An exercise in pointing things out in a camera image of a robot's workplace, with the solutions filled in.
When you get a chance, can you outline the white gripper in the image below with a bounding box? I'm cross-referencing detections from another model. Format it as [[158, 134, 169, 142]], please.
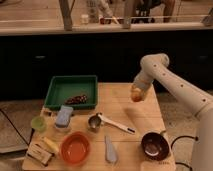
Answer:
[[132, 71, 154, 100]]

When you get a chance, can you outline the small orange apple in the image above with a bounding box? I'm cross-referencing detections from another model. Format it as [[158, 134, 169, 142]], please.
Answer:
[[131, 90, 142, 102]]

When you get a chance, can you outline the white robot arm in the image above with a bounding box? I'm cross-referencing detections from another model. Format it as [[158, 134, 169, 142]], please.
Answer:
[[131, 53, 213, 171]]

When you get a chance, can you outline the dark brown bowl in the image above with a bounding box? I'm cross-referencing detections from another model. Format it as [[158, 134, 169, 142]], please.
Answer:
[[141, 132, 169, 161]]

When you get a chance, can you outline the dark grape bunch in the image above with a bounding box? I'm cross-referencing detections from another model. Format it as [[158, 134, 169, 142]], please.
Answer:
[[65, 95, 87, 105]]

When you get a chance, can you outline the green plastic tray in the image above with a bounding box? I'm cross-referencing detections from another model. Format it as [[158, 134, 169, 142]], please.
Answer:
[[44, 75, 98, 110]]

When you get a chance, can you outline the light blue spatula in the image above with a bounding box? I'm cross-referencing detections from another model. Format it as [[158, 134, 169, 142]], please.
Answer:
[[105, 136, 118, 163]]

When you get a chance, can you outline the red object on counter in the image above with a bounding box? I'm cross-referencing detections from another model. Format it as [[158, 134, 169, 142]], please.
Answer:
[[99, 17, 111, 25]]

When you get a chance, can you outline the blue sponge block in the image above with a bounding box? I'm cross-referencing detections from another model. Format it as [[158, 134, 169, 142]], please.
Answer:
[[55, 105, 73, 128]]

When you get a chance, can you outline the orange plastic bowl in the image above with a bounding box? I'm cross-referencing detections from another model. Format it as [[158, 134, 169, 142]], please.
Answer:
[[60, 131, 90, 166]]

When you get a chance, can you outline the white cup on counter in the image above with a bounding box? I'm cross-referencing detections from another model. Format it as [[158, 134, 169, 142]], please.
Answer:
[[81, 14, 89, 25]]

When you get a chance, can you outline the yellow corn toy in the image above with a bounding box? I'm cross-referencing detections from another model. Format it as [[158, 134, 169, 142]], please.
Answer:
[[43, 137, 59, 154]]

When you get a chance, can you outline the green plastic cup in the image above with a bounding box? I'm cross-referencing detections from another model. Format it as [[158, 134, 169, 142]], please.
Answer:
[[31, 116, 46, 132]]

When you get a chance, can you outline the wooden block toy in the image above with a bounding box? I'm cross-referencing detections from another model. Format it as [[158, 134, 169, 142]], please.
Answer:
[[27, 144, 53, 166]]

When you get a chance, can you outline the metal measuring cup white handle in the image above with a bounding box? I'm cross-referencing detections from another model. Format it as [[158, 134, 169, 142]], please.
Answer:
[[88, 113, 135, 134]]

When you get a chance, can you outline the black cable right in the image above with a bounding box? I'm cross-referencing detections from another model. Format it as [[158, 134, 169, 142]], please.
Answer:
[[170, 134, 199, 171]]

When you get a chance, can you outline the black cable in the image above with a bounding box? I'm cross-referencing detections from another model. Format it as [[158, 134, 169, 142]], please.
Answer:
[[170, 134, 199, 171], [0, 108, 36, 147]]

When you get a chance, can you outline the black cable left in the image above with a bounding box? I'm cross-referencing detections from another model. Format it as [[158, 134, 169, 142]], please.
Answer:
[[0, 108, 36, 147]]

